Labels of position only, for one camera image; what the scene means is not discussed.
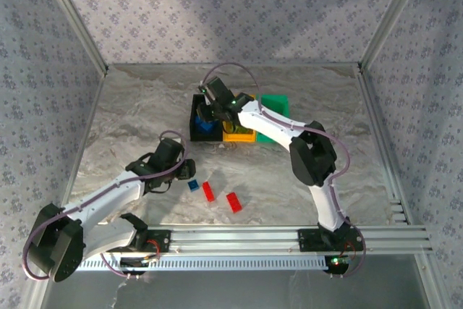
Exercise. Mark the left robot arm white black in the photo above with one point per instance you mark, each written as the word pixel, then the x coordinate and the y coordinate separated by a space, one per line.
pixel 115 193

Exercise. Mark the controller board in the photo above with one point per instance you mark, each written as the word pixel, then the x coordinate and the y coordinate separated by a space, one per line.
pixel 134 262
pixel 338 262

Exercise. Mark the green plastic bin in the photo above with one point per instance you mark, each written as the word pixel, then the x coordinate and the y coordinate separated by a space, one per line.
pixel 278 104

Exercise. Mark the black mounting plate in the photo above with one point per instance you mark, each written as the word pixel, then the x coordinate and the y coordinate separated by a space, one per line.
pixel 307 240
pixel 162 242

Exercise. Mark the aluminium right corner post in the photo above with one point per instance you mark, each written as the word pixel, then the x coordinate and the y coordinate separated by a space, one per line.
pixel 391 16

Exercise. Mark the right controller board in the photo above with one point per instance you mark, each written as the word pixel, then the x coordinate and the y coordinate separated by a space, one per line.
pixel 338 262

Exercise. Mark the yellow plastic bin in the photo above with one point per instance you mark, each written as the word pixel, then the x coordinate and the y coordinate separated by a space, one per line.
pixel 238 138

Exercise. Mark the aluminium left side rail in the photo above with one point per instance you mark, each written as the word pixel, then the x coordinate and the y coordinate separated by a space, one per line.
pixel 83 142

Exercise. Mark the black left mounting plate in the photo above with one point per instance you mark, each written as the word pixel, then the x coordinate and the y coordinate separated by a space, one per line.
pixel 162 242

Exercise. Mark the aluminium right side rail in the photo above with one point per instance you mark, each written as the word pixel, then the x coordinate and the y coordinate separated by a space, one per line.
pixel 382 142

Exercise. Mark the black plastic bin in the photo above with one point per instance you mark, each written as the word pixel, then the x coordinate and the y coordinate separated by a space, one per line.
pixel 193 135

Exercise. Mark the aluminium left corner post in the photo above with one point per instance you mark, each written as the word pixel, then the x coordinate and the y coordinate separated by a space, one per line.
pixel 76 16

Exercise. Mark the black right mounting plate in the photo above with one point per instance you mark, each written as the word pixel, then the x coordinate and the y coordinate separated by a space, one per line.
pixel 307 240

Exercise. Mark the long red lego brick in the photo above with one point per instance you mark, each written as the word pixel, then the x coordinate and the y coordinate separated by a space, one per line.
pixel 234 202
pixel 208 191

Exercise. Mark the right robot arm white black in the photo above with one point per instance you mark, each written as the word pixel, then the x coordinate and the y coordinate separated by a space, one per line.
pixel 260 126

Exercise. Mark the small flat lime lego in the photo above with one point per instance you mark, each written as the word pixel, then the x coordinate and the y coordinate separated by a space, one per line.
pixel 247 130

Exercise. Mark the blue lego brick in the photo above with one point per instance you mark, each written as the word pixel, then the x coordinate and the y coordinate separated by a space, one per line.
pixel 207 127
pixel 193 185
pixel 198 121

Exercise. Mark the left controller board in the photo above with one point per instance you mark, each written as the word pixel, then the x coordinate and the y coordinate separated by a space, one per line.
pixel 134 262

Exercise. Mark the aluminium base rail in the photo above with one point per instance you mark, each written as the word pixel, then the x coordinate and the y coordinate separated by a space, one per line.
pixel 235 238

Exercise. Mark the aluminium corner post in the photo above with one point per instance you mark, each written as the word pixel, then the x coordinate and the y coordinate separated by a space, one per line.
pixel 391 16
pixel 76 16

